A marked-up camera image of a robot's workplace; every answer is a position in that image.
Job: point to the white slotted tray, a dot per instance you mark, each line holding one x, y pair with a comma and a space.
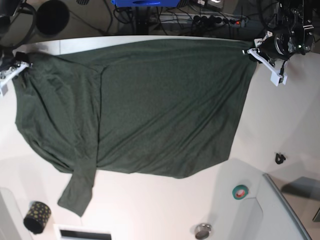
69, 232

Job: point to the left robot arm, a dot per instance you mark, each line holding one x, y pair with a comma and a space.
293, 33

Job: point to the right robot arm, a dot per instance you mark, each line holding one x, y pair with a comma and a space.
8, 9

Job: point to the small black clip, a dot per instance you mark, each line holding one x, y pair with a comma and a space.
279, 158

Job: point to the blue box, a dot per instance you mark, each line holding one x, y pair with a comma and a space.
145, 3

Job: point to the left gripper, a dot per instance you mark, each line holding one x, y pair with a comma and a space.
274, 48

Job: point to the black gold dotted cup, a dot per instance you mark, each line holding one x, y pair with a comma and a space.
37, 217

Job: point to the round metal tin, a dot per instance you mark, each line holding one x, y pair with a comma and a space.
202, 231

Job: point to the dark green t-shirt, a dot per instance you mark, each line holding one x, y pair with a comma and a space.
167, 107

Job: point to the green tape roll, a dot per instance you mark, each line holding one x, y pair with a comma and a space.
240, 192

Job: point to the white power strip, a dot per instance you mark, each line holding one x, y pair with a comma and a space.
216, 19

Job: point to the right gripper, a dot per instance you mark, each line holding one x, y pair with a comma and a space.
9, 60

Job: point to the black round stand base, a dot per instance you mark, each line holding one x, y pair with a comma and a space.
52, 17

